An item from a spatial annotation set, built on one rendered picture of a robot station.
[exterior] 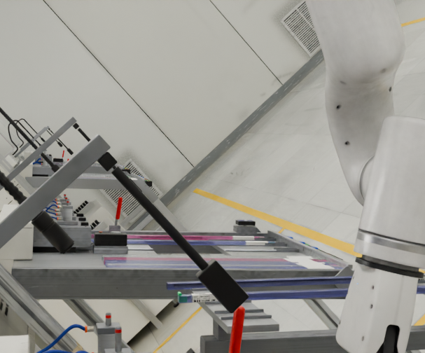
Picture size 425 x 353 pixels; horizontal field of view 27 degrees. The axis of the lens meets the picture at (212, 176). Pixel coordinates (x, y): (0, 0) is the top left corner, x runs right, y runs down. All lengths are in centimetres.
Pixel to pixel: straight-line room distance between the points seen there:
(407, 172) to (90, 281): 96
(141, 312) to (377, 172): 454
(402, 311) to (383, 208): 11
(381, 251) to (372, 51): 21
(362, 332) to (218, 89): 768
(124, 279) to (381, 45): 99
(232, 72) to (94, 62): 134
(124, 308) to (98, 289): 365
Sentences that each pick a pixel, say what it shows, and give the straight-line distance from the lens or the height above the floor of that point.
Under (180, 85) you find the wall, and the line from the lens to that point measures 852.
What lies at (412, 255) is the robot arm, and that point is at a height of 103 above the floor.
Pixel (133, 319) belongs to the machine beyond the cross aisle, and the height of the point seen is 14.
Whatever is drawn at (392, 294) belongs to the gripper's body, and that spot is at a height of 102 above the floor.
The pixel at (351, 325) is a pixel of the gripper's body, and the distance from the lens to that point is 98.
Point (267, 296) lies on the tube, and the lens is 133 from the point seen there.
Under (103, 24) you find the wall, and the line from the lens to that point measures 847.
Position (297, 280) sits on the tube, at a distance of 146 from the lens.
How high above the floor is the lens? 139
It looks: 10 degrees down
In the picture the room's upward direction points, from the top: 42 degrees counter-clockwise
